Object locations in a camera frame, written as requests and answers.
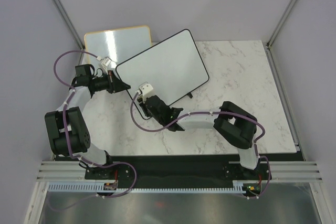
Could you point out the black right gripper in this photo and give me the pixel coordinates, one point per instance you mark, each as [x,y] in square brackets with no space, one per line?
[144,108]

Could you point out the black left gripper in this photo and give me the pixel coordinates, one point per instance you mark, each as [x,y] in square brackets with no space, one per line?
[113,82]

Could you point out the black-framed whiteboard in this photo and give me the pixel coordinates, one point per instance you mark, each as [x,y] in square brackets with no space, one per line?
[173,67]

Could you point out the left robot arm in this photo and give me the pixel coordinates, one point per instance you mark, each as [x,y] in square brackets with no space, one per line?
[66,128]

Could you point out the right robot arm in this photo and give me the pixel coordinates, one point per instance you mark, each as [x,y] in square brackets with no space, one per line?
[234,124]

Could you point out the yellow-framed whiteboard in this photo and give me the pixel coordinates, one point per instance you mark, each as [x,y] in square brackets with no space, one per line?
[118,44]

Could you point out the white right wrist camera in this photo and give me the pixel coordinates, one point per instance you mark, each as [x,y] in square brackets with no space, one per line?
[146,90]

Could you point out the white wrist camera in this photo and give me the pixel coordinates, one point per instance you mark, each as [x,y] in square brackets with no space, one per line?
[146,90]
[106,63]

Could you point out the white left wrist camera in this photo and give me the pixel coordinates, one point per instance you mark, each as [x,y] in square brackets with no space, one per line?
[106,63]

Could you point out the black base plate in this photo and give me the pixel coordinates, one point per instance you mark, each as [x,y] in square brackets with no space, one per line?
[177,171]

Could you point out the white slotted cable duct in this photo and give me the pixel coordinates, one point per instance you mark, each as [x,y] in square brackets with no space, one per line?
[100,187]

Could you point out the aluminium frame left post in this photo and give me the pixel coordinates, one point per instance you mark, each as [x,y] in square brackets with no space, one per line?
[69,24]

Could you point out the aluminium frame post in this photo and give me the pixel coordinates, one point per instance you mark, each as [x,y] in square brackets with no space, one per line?
[69,24]
[286,14]

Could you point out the aluminium rail front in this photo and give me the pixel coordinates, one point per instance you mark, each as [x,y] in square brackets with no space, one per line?
[284,172]

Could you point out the aluminium frame right post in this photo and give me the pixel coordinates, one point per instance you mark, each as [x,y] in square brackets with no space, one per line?
[286,14]

